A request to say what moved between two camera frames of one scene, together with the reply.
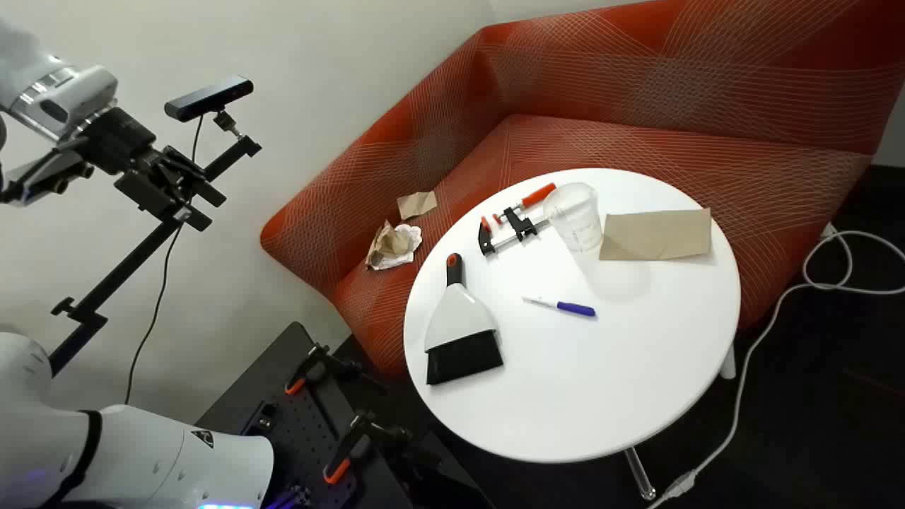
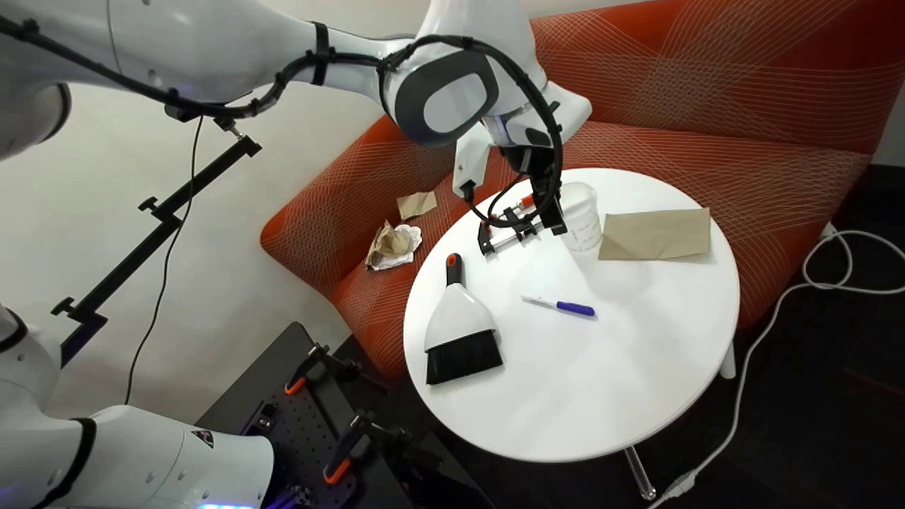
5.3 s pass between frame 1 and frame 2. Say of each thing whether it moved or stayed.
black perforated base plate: stayed
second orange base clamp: stayed
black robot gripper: moved
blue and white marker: stayed
